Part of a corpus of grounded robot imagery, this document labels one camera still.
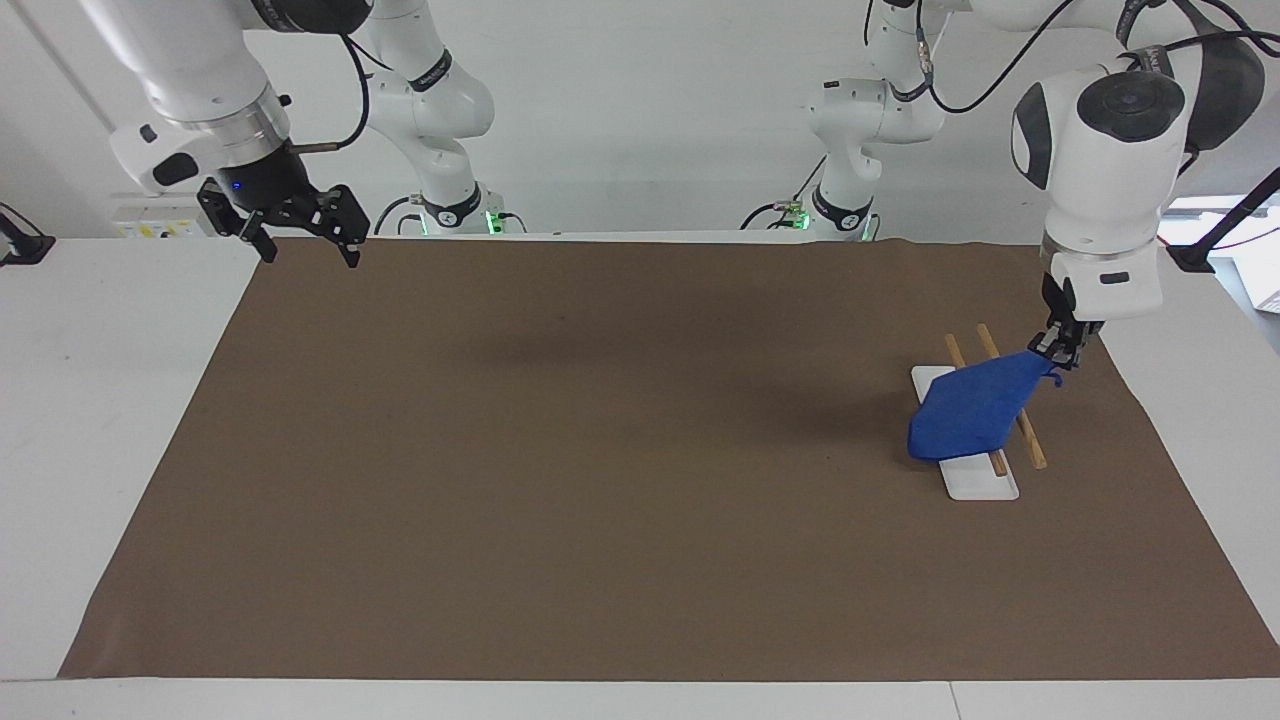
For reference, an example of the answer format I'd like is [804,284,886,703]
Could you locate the black stand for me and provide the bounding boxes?
[0,202,57,267]
[1164,165,1280,274]

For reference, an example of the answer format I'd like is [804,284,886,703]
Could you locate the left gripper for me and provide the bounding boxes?
[1040,270,1077,331]

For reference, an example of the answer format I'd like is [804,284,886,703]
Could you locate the white box with yellow labels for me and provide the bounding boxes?
[109,194,217,240]

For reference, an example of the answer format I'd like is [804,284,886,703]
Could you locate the black cable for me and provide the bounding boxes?
[740,154,833,232]
[289,34,373,154]
[912,0,1077,114]
[373,196,429,237]
[1118,28,1280,77]

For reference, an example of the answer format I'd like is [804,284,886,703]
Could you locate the blue towel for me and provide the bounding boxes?
[907,349,1065,464]

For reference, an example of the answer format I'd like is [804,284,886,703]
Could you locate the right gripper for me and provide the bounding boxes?
[196,140,372,269]

